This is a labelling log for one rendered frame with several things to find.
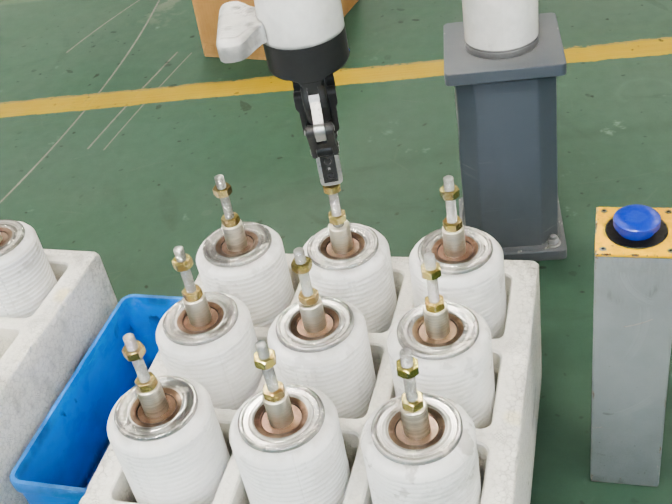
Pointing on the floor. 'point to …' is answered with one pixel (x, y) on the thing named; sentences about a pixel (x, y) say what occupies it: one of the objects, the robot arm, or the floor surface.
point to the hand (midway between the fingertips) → (328, 163)
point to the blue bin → (88, 407)
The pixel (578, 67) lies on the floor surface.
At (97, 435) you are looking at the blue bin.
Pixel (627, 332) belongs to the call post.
